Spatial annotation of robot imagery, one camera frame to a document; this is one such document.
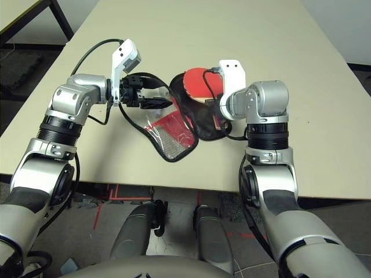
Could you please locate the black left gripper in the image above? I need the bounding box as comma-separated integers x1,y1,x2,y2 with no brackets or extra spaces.
118,74,172,110

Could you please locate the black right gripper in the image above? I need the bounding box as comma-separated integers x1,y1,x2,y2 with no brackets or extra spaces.
204,98,222,115

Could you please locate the red black paddle case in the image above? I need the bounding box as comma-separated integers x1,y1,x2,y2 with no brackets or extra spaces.
118,71,233,163

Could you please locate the red ping-pong paddle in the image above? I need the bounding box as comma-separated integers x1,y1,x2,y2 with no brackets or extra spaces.
181,67,230,131

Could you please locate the black framed side table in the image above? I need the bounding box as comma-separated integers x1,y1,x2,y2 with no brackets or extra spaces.
0,0,75,44

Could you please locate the grey right robot leg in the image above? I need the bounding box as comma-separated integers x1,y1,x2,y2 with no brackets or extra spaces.
192,204,234,275

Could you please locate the grey robot leg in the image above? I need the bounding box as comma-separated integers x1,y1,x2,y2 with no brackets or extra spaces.
192,204,234,275
110,199,169,261

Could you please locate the black foam floor mat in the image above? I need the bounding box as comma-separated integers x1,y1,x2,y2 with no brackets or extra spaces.
0,47,44,96

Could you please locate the grey left robot leg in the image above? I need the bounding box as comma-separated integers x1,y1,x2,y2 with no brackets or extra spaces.
110,199,169,261

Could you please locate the grey robot torso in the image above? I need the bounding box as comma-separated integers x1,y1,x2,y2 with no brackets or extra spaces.
57,254,232,278

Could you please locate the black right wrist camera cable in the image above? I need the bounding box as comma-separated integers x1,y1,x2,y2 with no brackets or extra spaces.
202,67,225,101

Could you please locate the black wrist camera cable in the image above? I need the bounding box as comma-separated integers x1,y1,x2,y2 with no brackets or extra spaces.
202,67,225,101
71,38,124,126

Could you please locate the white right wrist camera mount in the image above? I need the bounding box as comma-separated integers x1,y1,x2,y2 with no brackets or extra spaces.
219,60,248,102

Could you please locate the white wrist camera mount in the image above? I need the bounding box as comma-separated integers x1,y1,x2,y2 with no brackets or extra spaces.
111,39,143,107
219,60,248,102

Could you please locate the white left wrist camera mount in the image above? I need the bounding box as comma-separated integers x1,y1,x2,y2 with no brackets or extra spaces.
111,39,143,107

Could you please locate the black left wrist camera cable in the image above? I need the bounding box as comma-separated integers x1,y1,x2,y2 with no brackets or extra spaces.
71,38,124,126

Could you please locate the white string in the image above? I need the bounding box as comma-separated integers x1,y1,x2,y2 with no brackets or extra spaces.
233,254,279,278

